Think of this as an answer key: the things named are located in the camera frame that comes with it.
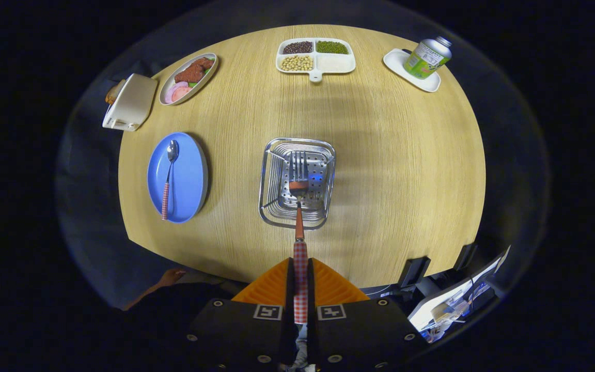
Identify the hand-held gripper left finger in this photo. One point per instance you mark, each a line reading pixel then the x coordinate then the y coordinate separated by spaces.
pixel 290 284

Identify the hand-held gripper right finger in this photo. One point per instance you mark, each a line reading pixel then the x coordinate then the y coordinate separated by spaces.
pixel 311 284

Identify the black stand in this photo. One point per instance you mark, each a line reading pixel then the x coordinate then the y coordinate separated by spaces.
pixel 413 271

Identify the computer monitor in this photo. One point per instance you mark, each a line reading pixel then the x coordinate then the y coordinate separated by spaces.
pixel 452 305

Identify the blue round plate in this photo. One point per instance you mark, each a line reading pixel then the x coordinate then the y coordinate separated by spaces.
pixel 189 175

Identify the oval grey food plate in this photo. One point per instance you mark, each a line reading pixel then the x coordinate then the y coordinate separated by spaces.
pixel 202 82

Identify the yellow soybeans pile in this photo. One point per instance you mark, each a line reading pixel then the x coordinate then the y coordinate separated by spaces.
pixel 296 63

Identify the pink ham slices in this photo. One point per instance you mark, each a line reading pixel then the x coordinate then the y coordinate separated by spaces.
pixel 178 92

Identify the white compartment tray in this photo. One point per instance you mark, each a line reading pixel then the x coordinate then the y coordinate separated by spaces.
pixel 336 63

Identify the brown meat pieces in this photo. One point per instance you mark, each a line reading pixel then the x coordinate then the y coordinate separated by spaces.
pixel 194 71

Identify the dark brown beans pile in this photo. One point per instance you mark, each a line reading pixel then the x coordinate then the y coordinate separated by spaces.
pixel 297 47

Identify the green beans pile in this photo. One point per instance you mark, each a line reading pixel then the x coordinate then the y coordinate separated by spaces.
pixel 331 47

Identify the white toaster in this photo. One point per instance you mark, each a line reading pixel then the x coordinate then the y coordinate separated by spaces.
pixel 135 103

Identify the white square dish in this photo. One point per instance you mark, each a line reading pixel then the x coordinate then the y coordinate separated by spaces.
pixel 398 62

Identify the green label metal bottle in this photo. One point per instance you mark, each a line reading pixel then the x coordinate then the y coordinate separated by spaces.
pixel 424 58

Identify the brown toast slice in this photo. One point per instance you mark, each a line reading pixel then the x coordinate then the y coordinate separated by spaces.
pixel 114 93

